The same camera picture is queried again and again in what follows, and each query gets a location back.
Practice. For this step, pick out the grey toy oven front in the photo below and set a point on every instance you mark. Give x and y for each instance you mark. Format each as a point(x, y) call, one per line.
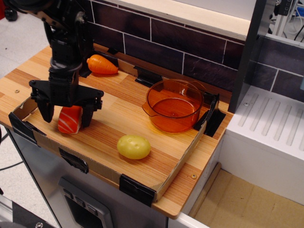
point(86, 211)

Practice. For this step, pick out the orange transparent plastic pot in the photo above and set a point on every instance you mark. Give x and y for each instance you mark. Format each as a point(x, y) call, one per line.
point(174, 105)

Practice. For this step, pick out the yellow toy potato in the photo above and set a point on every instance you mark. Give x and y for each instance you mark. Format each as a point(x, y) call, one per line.
point(133, 147)

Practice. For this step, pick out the white toy sink drainboard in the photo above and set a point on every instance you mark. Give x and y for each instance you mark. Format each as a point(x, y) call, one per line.
point(264, 143)

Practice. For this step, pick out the orange toy carrot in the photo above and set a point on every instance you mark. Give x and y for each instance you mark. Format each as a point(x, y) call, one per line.
point(100, 65)

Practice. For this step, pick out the black caster wheel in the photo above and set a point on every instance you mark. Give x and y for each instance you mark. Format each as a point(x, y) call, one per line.
point(10, 14)

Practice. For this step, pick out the cardboard fence with black tape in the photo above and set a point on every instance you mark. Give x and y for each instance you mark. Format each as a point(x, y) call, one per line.
point(122, 114)

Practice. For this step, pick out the salmon nigiri sushi toy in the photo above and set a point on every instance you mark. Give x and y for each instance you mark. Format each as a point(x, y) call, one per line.
point(70, 119)

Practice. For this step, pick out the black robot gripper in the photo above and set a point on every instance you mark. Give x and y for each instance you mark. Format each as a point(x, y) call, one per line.
point(62, 89)

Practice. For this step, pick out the dark grey vertical post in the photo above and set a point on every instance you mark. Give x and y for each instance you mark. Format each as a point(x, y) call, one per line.
point(237, 94)

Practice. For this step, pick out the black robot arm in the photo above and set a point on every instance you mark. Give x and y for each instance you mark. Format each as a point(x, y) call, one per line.
point(65, 24)

